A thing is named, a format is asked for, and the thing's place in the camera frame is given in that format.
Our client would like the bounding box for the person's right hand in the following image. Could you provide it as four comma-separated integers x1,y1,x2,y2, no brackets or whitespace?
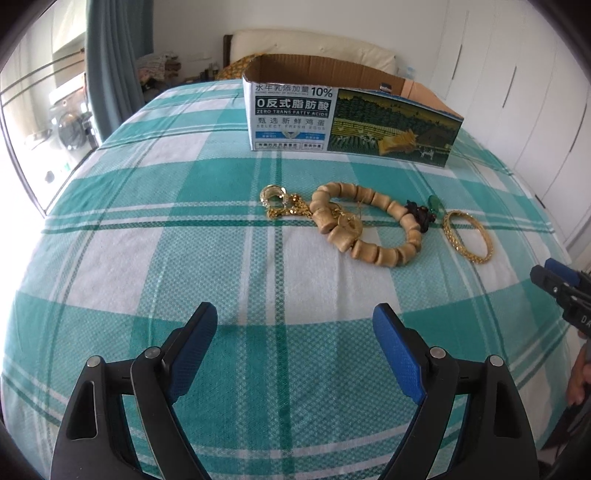
566,344,591,407

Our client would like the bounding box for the gold chain necklace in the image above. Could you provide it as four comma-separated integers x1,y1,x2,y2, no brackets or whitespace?
265,194,365,236

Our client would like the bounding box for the gold mesh bangle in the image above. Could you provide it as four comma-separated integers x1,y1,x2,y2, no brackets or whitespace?
442,210,494,265

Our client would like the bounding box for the printed cardboard box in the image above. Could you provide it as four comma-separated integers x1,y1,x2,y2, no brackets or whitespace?
242,54,464,171

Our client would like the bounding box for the white wardrobe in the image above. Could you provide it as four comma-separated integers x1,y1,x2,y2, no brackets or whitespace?
431,0,591,259

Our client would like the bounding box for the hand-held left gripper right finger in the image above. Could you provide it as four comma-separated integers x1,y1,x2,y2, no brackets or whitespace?
372,303,540,480

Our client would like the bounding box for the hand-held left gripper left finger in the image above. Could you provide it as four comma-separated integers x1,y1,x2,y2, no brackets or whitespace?
50,302,219,480

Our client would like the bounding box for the blue-grey curtain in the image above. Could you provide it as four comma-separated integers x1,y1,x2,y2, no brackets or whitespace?
85,0,160,148

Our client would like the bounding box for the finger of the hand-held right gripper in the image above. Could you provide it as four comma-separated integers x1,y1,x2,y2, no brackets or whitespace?
530,265,578,305
544,257,591,286

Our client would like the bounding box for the light wooden bead bracelet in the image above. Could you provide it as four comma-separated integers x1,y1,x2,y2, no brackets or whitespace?
309,182,437,268

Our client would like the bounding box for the bed with cream headboard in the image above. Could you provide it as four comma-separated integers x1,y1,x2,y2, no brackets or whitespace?
224,31,398,75

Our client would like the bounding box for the teal checked tablecloth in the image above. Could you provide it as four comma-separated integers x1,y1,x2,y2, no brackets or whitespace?
0,80,578,480

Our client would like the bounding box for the pile of folded cloths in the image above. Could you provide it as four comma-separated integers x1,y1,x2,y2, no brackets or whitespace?
137,52,183,88

